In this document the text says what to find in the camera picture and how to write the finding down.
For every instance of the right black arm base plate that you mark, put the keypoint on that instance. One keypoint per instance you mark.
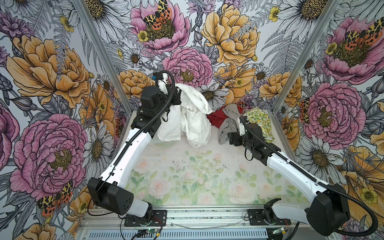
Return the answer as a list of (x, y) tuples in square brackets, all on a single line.
[(257, 217)]

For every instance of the white cloth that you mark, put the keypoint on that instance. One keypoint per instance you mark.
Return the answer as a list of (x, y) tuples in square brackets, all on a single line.
[(189, 118)]

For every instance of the lemon print cloth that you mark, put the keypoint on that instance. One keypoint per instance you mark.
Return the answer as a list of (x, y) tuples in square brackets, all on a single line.
[(262, 119)]

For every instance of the grey cloth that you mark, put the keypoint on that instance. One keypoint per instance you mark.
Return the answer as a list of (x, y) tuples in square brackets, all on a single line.
[(230, 123)]

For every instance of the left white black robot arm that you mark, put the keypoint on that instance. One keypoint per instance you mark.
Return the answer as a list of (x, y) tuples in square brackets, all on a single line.
[(108, 190)]

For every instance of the aluminium front frame rail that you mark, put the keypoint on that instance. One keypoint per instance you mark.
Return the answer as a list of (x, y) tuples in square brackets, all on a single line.
[(179, 216)]

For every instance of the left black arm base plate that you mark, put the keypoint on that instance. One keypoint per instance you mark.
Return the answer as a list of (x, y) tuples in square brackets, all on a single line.
[(156, 218)]

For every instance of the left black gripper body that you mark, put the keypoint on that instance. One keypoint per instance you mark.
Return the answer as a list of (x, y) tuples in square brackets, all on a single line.
[(175, 101)]

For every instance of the red cloth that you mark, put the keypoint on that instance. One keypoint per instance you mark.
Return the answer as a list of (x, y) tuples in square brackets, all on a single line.
[(220, 117)]

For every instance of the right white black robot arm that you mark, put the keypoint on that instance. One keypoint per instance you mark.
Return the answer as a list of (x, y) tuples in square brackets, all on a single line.
[(327, 210)]

